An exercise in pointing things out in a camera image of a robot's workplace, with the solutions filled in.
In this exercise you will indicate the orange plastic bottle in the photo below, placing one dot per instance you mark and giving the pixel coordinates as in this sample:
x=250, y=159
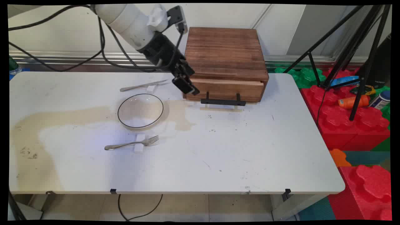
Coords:
x=348, y=102

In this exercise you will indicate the black thermos bottle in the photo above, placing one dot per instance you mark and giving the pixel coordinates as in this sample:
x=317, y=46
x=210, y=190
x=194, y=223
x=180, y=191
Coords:
x=382, y=62

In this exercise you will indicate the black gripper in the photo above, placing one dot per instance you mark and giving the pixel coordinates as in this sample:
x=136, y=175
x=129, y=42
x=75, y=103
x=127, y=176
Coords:
x=162, y=50

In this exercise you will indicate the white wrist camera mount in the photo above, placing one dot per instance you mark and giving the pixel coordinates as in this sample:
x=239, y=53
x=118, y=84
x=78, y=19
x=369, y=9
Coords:
x=157, y=18

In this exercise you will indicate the green foam block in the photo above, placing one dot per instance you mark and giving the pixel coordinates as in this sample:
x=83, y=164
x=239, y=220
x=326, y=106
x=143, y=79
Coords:
x=301, y=76

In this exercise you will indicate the teal foam floor mat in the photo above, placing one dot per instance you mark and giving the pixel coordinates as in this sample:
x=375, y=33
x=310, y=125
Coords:
x=365, y=157

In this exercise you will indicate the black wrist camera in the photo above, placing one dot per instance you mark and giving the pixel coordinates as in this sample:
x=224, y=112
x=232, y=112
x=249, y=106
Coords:
x=177, y=17

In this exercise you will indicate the metal wall rail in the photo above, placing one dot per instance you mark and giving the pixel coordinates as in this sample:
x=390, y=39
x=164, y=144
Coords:
x=62, y=56

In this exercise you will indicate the silver fork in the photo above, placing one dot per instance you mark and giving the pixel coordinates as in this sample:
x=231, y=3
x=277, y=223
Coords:
x=125, y=145

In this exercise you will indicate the brown wooden drawer cabinet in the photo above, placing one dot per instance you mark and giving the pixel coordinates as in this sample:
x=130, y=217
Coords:
x=225, y=51

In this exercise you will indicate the orange foam piece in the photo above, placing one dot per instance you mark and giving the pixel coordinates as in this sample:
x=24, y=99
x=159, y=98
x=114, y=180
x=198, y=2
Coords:
x=339, y=157

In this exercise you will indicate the white bottle with blue cap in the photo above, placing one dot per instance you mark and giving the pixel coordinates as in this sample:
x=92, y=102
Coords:
x=380, y=100

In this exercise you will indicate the blue flat package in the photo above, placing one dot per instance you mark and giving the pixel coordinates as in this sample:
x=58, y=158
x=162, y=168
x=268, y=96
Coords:
x=343, y=80

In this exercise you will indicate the white knife rest block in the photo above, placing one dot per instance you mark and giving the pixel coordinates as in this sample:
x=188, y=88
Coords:
x=151, y=88

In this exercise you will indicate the silver table knife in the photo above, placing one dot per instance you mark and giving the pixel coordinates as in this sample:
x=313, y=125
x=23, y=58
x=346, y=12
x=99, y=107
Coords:
x=140, y=85

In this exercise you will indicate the large red foam block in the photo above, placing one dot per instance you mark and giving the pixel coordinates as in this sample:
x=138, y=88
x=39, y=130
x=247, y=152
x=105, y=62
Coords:
x=340, y=125

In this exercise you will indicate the white fork rest block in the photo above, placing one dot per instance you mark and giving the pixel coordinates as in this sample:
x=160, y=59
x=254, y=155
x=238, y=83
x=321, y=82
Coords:
x=139, y=144

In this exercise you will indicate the white table leg frame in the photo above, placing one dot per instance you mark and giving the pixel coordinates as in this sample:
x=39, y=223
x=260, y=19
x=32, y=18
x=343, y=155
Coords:
x=293, y=207

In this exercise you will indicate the yellow and black packet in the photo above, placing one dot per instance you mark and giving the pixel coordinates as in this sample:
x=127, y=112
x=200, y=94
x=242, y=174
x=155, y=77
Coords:
x=368, y=90

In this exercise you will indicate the white bowl with black rim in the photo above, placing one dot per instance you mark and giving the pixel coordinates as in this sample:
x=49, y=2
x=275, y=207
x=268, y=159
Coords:
x=140, y=111

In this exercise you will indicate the green plastic bottle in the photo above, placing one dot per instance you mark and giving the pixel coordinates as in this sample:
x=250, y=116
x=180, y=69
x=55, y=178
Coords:
x=13, y=64

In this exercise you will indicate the red foam block with knobs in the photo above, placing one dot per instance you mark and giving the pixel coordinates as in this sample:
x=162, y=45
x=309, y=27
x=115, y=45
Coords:
x=365, y=193

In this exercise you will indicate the black tripod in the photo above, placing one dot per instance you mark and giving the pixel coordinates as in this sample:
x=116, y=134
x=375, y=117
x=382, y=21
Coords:
x=362, y=47

